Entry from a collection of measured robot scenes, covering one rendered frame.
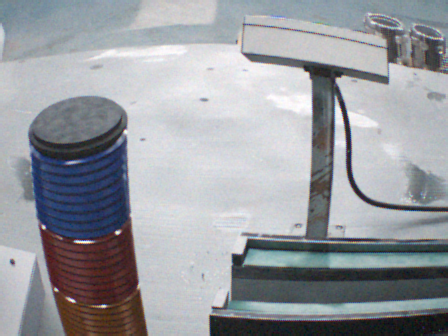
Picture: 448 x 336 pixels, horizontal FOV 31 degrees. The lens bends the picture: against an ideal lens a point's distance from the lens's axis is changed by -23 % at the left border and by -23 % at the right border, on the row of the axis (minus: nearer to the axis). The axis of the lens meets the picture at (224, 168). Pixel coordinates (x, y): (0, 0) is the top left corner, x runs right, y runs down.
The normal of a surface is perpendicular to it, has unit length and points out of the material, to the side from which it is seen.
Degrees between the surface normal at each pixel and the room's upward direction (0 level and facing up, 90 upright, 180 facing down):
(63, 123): 0
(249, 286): 90
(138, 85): 0
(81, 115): 0
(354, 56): 60
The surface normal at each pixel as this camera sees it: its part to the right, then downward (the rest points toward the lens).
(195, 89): 0.00, -0.88
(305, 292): -0.19, 0.47
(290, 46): -0.16, -0.03
